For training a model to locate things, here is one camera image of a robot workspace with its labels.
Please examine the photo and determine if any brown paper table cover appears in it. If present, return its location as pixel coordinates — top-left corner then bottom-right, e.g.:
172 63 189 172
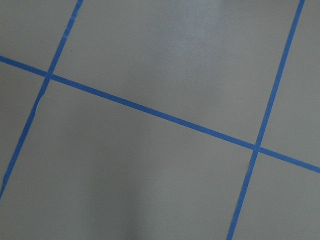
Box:
0 0 320 240

